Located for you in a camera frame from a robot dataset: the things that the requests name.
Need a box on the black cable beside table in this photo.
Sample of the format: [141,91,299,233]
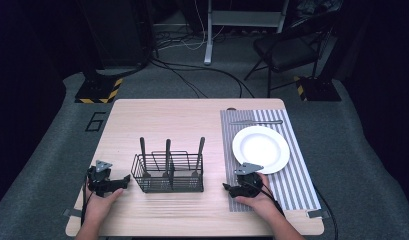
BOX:
[312,185,340,240]

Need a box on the white metal stand frame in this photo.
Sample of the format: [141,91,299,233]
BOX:
[203,0,290,66]

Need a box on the white floor cable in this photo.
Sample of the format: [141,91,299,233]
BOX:
[156,0,226,52]

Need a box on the grey striped placemat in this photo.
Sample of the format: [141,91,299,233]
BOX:
[219,108,322,213]

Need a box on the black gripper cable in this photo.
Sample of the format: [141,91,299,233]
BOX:
[249,182,287,218]
[79,175,94,228]

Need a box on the white round plate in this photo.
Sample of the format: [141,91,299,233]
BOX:
[231,125,291,175]

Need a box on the black folding chair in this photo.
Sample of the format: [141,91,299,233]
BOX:
[243,12,336,98]

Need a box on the person's right hand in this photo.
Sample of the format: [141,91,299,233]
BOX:
[234,172,282,222]

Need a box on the person's left hand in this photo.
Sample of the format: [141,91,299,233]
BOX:
[84,185,125,224]

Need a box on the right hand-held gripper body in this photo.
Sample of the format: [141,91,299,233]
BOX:
[233,162,264,198]

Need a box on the black-handled utensil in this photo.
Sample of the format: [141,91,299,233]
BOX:
[191,136,206,178]
[162,138,173,179]
[139,136,152,179]

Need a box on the black floor cable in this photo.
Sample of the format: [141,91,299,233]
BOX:
[148,57,256,99]

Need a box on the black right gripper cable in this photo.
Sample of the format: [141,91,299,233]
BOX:
[249,182,287,218]

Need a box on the silver table knife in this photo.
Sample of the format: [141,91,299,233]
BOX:
[229,119,284,126]

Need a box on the grey tape strip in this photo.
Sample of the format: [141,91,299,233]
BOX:
[306,209,330,220]
[62,208,83,218]

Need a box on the black wire cutlery basket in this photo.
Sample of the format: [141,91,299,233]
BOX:
[130,150,205,194]

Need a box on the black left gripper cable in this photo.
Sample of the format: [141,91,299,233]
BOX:
[79,175,94,228]

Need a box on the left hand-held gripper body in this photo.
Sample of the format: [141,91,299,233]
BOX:
[86,159,117,198]

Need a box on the black yellow-striped stand base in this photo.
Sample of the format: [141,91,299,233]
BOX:
[293,75,342,102]
[74,77,124,104]

